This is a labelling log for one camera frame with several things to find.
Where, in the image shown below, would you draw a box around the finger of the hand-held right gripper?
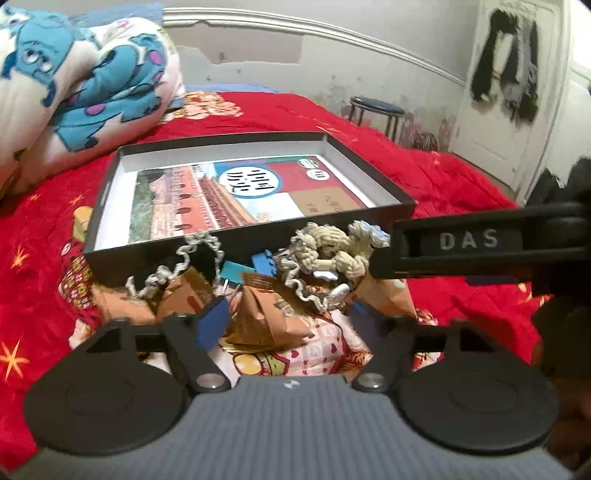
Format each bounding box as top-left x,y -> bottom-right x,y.
368,247 -> 532,283

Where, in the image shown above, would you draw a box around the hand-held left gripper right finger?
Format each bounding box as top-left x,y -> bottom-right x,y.
350,299 -> 492,394

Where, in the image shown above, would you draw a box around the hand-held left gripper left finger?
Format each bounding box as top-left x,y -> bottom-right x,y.
85,294 -> 232,394

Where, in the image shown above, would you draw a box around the blue crochet scrunchie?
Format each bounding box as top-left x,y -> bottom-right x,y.
350,220 -> 392,251

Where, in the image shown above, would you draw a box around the beige knotted rope toy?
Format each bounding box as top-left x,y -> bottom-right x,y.
288,222 -> 375,282

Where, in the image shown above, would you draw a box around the black shallow cardboard box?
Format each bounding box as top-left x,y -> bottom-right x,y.
84,131 -> 419,287

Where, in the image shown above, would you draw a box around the brown paper packet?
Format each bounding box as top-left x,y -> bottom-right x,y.
225,272 -> 315,350
157,268 -> 219,320
355,272 -> 419,320
95,281 -> 158,325

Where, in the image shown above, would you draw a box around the white hair clip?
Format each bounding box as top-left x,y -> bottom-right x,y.
318,271 -> 352,302

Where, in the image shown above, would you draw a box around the red printed blanket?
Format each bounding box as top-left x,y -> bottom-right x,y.
0,90 -> 557,457

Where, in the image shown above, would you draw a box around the grey white ruffled scrunchie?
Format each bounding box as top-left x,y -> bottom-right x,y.
126,231 -> 227,301
276,251 -> 352,315

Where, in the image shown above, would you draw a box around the blue plastic clip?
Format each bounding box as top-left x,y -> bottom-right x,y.
252,249 -> 279,283

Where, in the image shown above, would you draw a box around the white door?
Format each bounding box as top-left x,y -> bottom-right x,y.
450,0 -> 579,191

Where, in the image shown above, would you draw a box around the printed card in box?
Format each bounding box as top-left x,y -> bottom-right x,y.
128,154 -> 370,243

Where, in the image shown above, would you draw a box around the round metal stool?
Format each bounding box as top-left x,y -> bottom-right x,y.
348,96 -> 408,142

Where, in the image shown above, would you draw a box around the dark clothes on door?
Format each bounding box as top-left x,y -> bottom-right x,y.
468,7 -> 542,123

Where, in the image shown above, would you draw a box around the blue bed sheet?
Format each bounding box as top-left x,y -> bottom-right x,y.
182,83 -> 279,96

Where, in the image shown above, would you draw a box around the cartoon monster printed quilt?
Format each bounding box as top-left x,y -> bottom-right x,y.
0,4 -> 186,204

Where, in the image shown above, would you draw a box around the white wall moulding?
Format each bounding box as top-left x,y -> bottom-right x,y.
161,7 -> 467,88

